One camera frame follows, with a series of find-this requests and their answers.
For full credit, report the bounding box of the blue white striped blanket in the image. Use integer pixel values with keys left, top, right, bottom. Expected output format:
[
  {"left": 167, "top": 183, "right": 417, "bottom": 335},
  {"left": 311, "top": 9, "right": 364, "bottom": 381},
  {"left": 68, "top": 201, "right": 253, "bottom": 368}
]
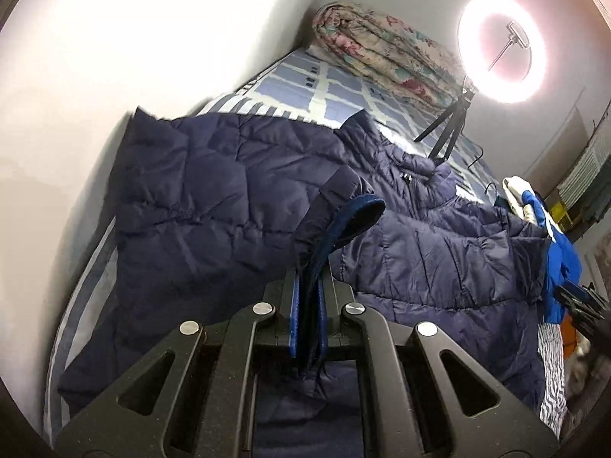
[{"left": 45, "top": 98, "right": 566, "bottom": 439}]

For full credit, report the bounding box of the navy quilted puffer jacket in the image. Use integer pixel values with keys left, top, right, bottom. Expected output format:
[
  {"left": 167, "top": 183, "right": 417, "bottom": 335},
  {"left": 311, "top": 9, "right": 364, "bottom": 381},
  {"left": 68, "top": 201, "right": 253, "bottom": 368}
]
[{"left": 56, "top": 111, "right": 558, "bottom": 457}]

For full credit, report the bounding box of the blue plaid bed sheet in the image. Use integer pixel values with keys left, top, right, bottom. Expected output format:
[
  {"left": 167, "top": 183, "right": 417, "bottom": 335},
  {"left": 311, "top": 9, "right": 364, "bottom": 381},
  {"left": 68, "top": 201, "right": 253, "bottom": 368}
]
[{"left": 233, "top": 47, "right": 500, "bottom": 206}]

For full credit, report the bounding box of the ring light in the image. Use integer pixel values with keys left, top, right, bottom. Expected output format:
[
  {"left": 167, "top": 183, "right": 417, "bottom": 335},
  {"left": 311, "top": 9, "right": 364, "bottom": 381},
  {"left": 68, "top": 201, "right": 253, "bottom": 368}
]
[{"left": 458, "top": 0, "right": 549, "bottom": 105}]

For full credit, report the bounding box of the folded floral quilt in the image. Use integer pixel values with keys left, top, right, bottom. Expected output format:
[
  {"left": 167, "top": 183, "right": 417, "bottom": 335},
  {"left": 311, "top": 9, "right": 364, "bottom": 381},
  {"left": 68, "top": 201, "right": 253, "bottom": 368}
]
[{"left": 307, "top": 1, "right": 465, "bottom": 113}]

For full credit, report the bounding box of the black tripod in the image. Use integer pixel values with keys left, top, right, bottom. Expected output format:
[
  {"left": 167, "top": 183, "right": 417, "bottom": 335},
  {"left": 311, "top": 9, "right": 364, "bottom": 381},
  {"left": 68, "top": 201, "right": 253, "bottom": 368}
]
[{"left": 414, "top": 89, "right": 475, "bottom": 160}]

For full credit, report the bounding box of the bright blue white jacket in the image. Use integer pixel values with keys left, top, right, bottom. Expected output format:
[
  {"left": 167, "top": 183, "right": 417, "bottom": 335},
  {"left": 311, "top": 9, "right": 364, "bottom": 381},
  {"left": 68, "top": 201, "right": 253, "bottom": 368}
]
[{"left": 501, "top": 176, "right": 582, "bottom": 325}]

